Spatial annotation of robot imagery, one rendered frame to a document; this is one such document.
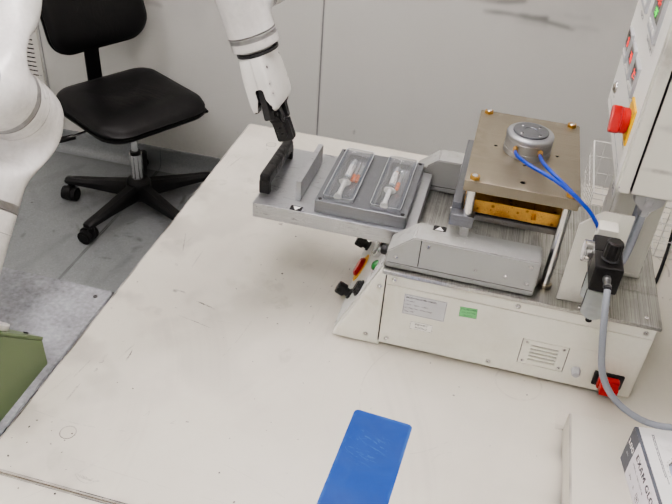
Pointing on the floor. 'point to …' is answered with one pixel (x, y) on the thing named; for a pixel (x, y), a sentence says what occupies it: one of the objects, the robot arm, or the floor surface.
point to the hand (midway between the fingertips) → (284, 129)
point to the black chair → (117, 103)
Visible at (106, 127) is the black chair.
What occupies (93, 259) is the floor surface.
